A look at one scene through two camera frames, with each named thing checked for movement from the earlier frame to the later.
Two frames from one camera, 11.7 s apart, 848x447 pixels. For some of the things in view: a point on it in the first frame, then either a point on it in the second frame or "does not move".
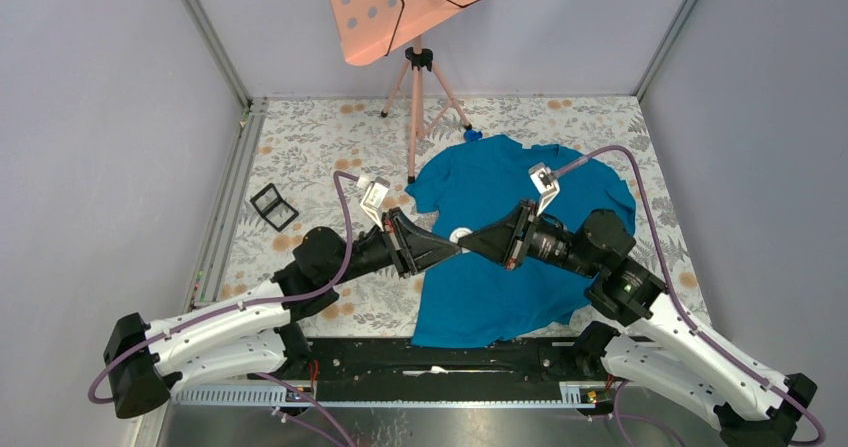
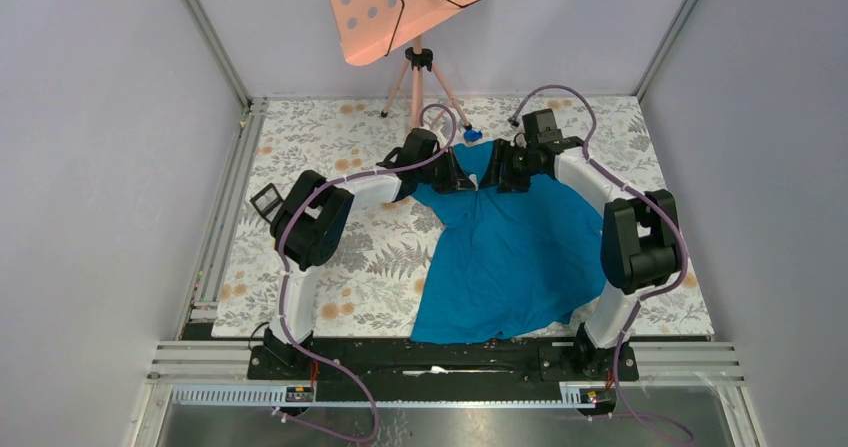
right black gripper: x=501 y=241 -> x=501 y=153
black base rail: x=393 y=368 does not move
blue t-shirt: x=470 y=300 does not move
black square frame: x=274 y=209 does not move
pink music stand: x=376 y=8 does not move
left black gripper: x=412 y=247 -> x=455 y=179
